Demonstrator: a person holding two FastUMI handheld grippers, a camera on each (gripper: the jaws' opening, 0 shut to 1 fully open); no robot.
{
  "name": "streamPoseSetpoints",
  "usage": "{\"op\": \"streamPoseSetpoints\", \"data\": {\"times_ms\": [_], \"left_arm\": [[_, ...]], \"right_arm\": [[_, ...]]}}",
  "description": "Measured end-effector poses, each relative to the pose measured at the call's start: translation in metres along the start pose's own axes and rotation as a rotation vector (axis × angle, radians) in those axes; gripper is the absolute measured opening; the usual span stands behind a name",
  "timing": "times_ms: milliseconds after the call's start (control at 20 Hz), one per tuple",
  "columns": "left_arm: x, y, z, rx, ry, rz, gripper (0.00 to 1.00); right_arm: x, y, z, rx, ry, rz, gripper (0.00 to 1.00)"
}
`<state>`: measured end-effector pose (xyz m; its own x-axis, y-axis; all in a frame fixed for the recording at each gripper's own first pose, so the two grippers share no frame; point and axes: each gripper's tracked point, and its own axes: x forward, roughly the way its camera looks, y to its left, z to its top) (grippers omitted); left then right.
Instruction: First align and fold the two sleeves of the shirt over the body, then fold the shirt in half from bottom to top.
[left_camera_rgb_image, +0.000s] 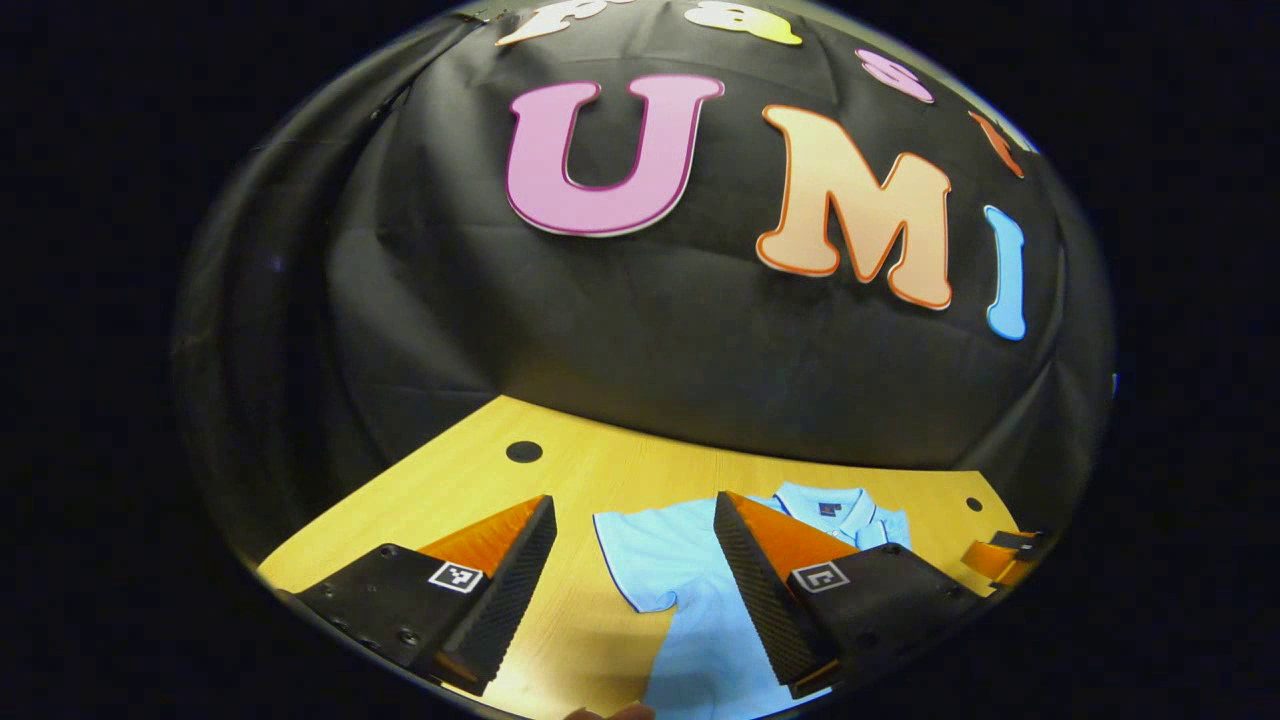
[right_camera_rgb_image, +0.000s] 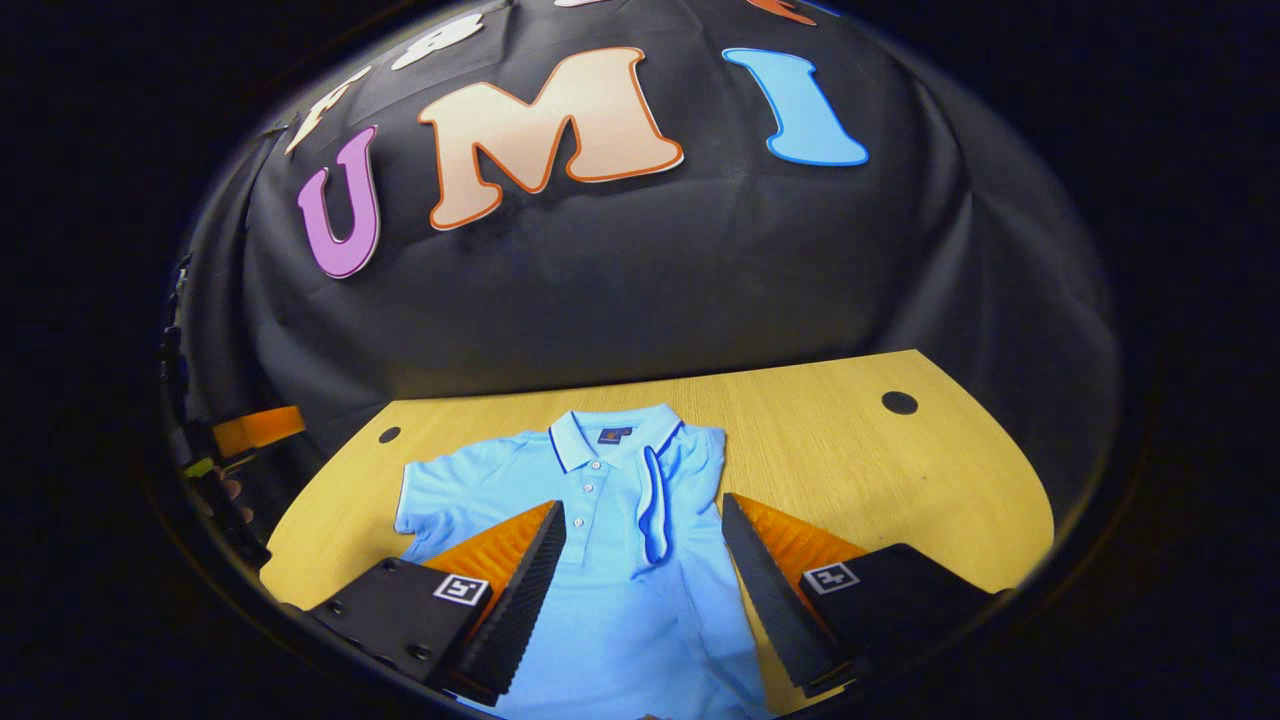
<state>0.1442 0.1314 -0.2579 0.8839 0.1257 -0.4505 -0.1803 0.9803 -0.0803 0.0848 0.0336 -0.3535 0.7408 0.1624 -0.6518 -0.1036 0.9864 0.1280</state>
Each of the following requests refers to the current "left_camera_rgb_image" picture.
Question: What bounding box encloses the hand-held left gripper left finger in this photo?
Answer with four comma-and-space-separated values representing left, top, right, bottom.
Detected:
275, 495, 558, 698

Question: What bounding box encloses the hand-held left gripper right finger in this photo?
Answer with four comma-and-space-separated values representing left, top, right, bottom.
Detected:
713, 490, 988, 701

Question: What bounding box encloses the light blue T-shirt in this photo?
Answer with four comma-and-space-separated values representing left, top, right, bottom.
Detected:
593, 482, 913, 720

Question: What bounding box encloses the black backdrop cloth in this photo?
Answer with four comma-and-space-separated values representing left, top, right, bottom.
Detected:
170, 0, 1116, 571

